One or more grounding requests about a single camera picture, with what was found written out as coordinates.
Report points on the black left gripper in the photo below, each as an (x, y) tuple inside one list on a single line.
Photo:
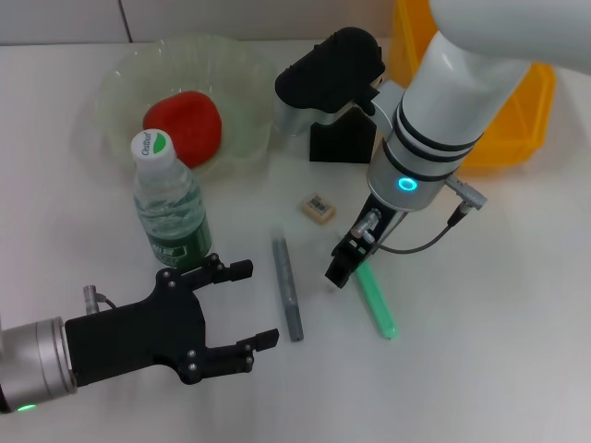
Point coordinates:
[(138, 337)]

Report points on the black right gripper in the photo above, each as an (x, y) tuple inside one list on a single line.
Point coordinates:
[(348, 247)]

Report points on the grey pen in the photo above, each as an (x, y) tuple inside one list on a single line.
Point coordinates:
[(286, 286)]

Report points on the green pen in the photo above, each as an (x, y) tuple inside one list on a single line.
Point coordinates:
[(381, 309)]

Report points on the beige eraser with barcode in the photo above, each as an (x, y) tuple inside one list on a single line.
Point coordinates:
[(317, 207)]

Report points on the clear bottle with green label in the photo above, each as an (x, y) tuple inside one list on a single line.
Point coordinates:
[(171, 207)]

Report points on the red-orange fruit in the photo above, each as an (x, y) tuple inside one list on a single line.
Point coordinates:
[(184, 124)]

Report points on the black mesh pen holder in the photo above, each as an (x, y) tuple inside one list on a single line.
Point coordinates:
[(341, 143)]

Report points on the pale green glass fruit plate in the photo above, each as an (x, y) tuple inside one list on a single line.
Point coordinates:
[(138, 69)]

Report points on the yellow plastic bin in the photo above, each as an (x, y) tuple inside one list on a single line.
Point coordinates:
[(522, 124)]

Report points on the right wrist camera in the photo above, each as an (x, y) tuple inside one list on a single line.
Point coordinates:
[(332, 69)]

